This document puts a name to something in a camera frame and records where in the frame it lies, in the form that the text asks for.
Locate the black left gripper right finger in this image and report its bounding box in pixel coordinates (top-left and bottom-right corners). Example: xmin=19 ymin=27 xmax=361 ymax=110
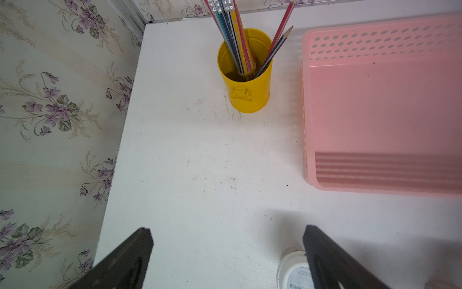
xmin=303 ymin=225 xmax=388 ymax=289

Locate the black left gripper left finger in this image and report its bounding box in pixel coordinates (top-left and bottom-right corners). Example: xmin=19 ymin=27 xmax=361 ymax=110
xmin=71 ymin=228 xmax=154 ymax=289

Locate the white yogurt cup back left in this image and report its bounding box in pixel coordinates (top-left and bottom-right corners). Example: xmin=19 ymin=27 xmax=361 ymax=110
xmin=276 ymin=248 xmax=315 ymax=289

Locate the pink plastic basket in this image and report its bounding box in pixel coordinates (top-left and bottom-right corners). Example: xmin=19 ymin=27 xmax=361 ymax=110
xmin=301 ymin=13 xmax=462 ymax=198

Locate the yellow metal pencil cup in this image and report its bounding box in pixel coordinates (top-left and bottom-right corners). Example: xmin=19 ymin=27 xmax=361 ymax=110
xmin=217 ymin=28 xmax=272 ymax=113

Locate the bundle of coloured pencils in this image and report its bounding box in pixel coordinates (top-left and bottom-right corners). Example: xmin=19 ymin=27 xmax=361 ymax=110
xmin=206 ymin=1 xmax=296 ymax=81

